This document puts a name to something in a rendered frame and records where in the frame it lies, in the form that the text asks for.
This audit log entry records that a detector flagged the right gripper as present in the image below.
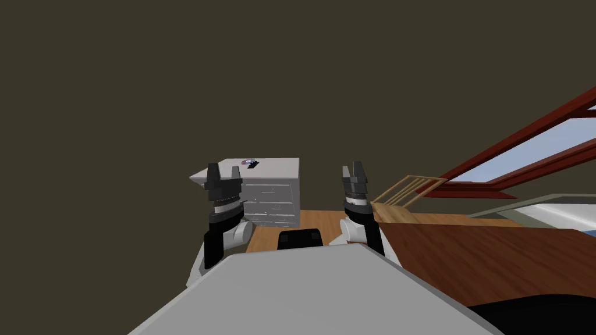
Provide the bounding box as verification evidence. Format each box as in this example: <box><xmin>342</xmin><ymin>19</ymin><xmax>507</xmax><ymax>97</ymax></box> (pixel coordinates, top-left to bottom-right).
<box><xmin>342</xmin><ymin>160</ymin><xmax>369</xmax><ymax>201</ymax></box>

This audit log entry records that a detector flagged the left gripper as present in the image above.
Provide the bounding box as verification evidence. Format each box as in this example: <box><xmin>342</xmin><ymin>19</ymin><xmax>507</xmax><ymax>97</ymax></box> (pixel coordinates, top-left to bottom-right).
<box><xmin>204</xmin><ymin>162</ymin><xmax>243</xmax><ymax>202</ymax></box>

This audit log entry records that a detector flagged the grey chest of drawers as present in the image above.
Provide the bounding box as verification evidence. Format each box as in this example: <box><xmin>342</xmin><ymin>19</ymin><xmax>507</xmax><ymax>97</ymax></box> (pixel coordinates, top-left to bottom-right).
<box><xmin>188</xmin><ymin>157</ymin><xmax>301</xmax><ymax>229</ymax></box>

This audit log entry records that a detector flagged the light wooden slatted chair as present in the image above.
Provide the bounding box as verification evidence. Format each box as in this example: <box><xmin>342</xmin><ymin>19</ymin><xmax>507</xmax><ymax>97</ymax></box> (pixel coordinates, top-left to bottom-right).
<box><xmin>370</xmin><ymin>174</ymin><xmax>448</xmax><ymax>225</ymax></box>

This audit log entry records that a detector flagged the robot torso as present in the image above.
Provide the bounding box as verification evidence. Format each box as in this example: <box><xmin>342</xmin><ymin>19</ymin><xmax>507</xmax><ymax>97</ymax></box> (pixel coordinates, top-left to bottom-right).
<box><xmin>127</xmin><ymin>227</ymin><xmax>506</xmax><ymax>335</ymax></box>

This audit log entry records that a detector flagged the red framed window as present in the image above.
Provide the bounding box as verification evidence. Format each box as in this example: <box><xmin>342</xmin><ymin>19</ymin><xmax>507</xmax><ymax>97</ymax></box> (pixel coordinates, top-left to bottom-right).
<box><xmin>416</xmin><ymin>85</ymin><xmax>596</xmax><ymax>201</ymax></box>

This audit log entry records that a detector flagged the white bed with grey frame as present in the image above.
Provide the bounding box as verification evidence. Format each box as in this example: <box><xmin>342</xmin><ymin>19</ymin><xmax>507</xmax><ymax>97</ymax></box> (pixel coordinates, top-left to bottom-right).
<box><xmin>467</xmin><ymin>193</ymin><xmax>596</xmax><ymax>232</ymax></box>

